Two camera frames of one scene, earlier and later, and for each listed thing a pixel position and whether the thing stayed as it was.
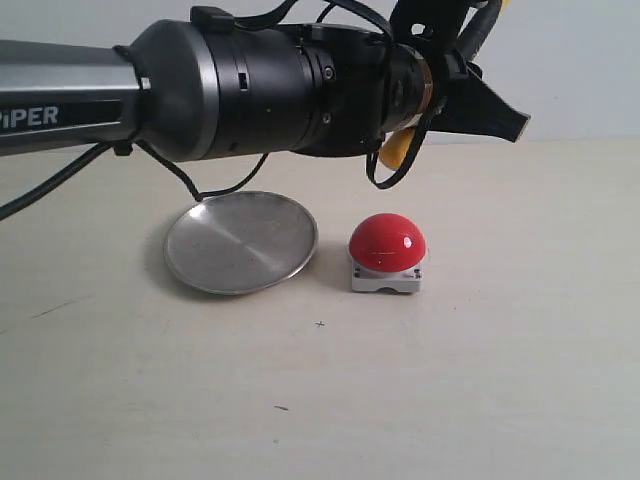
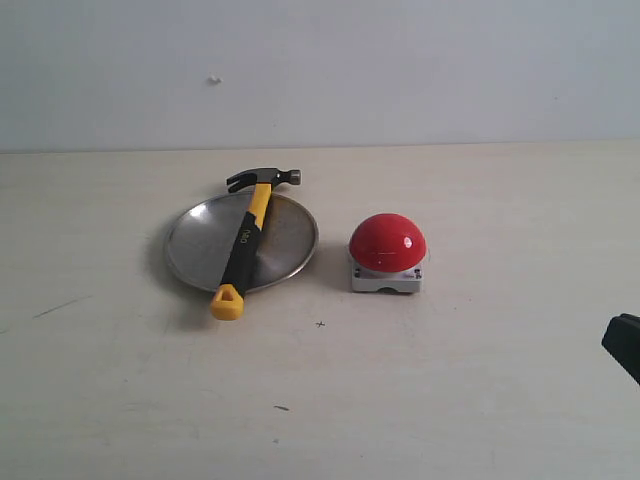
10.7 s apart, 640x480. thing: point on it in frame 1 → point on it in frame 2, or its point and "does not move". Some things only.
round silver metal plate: (240, 241) does not move
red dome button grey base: (386, 252) does not move
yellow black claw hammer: (397, 141) → (228, 303)
